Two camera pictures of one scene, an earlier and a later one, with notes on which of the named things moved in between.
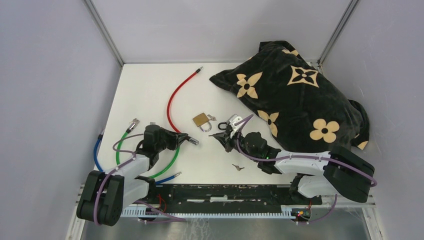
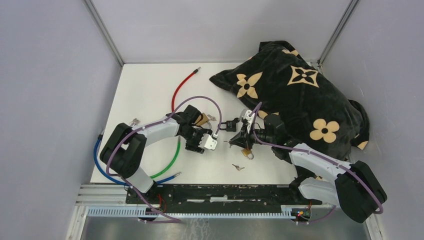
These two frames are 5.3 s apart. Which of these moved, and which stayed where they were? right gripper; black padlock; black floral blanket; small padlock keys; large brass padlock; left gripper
Moved: left gripper; right gripper
Stayed: black padlock; black floral blanket; large brass padlock; small padlock keys
